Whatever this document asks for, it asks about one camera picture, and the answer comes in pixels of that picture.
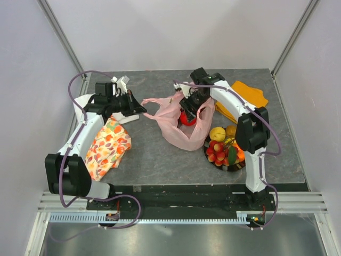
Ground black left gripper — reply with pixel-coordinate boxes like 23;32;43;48
108;90;147;117

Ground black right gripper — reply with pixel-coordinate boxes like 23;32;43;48
180;90;210;122

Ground red fake fruit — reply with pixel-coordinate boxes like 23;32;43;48
179;108;195;126

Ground pink plastic bag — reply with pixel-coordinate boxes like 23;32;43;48
141;92;215;151

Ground brown fake kiwi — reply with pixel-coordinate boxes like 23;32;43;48
225;125;237;138

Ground fake orange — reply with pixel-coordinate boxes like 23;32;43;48
237;150;245;162

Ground yellow fake banana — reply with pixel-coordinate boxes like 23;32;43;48
224;138;236;146

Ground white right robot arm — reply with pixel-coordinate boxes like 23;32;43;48
174;68;270;210

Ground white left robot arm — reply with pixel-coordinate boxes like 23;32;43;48
45;76;146;210

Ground floral patterned cloth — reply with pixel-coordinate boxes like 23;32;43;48
85;118;132;181

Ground white cloth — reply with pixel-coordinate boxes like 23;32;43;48
73;94;140;124

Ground orange cloth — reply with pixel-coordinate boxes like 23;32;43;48
215;81;269;124

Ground dark rimmed ceramic plate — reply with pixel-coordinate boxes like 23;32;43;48
202;136;246;172

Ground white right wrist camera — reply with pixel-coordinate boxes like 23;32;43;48
173;82;196;98

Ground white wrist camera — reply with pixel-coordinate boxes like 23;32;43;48
111;76;129;94
173;82;196;98

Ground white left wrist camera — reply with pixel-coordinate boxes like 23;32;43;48
111;76;129;94

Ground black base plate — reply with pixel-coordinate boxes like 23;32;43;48
86;182;275;214

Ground grey cable duct rail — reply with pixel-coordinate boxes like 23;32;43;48
49;212;258;225

